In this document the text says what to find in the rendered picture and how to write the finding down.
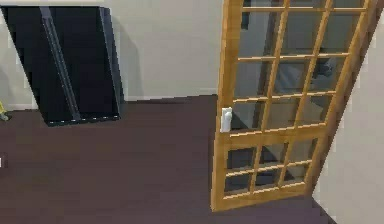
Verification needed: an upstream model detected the wooden glass-paned room door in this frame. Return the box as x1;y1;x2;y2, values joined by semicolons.
210;0;384;213

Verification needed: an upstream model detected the yellow-green small object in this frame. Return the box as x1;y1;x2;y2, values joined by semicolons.
0;100;10;122

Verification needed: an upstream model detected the white door handle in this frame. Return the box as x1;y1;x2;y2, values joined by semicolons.
220;106;234;133

